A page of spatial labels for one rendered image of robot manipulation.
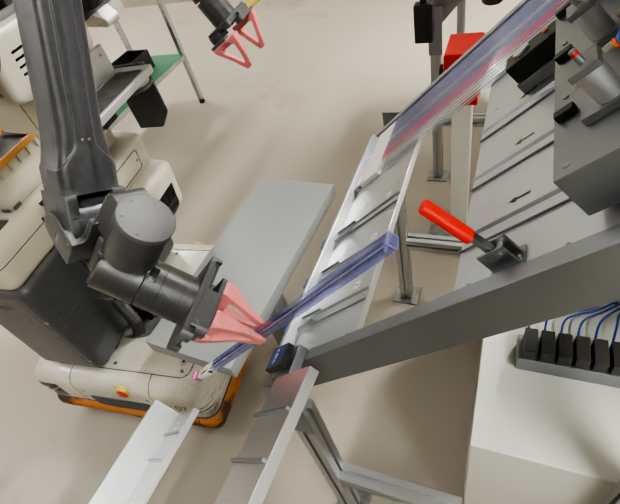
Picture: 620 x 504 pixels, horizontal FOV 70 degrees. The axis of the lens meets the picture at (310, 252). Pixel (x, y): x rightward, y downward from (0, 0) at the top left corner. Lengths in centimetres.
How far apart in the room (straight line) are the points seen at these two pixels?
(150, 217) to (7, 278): 87
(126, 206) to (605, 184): 41
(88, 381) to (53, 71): 123
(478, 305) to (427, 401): 106
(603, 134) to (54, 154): 49
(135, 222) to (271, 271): 68
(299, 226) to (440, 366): 70
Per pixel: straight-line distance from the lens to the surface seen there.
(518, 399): 85
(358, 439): 148
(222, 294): 51
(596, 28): 52
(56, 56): 51
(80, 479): 181
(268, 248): 115
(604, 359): 84
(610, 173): 41
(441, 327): 52
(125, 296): 51
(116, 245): 46
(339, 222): 96
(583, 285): 44
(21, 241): 130
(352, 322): 66
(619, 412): 88
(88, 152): 52
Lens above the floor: 138
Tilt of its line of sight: 45 degrees down
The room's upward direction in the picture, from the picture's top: 18 degrees counter-clockwise
